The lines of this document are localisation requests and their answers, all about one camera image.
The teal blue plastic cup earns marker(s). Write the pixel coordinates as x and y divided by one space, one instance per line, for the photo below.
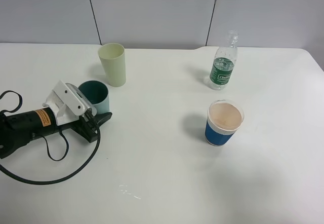
97 94

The blue sleeved paper cup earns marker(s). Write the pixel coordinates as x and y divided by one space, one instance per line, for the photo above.
224 118

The clear bottle green label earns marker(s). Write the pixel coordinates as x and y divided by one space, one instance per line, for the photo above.
224 62

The pale yellow plastic cup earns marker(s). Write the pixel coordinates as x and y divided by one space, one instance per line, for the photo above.
112 57

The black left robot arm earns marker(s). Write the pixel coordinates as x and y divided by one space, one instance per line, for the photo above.
20 129

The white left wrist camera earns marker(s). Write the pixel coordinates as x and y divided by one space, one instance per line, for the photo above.
68 103

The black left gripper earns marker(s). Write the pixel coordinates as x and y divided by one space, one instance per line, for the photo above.
86 129

